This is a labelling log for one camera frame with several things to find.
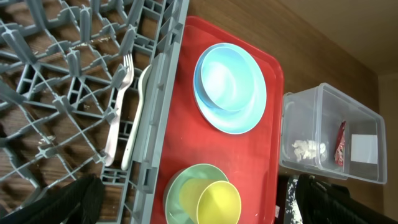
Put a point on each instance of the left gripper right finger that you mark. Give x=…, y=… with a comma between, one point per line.
x=320, y=203

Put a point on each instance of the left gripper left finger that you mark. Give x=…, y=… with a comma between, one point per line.
x=77, y=202

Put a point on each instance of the white tissue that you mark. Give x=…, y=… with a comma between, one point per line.
x=306, y=149

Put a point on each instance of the red snack wrapper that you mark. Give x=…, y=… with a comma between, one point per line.
x=340, y=145

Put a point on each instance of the yellow plastic cup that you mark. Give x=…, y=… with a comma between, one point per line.
x=207, y=201

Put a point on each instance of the white plastic spoon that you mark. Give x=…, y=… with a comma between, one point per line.
x=142, y=83

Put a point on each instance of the white plastic fork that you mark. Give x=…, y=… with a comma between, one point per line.
x=112, y=140

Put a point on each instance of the light blue bowl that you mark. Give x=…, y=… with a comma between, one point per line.
x=226, y=77

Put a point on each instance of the black waste tray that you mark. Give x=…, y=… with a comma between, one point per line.
x=286, y=209

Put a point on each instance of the grey plastic dishwasher rack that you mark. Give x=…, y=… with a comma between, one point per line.
x=62, y=65

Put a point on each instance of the clear plastic bin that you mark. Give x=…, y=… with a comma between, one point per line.
x=316, y=114

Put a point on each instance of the green saucer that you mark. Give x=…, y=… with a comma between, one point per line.
x=174, y=213

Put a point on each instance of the red plastic tray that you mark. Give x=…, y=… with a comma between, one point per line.
x=249, y=160

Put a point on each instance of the light blue plate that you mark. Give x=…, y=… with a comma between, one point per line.
x=232, y=122

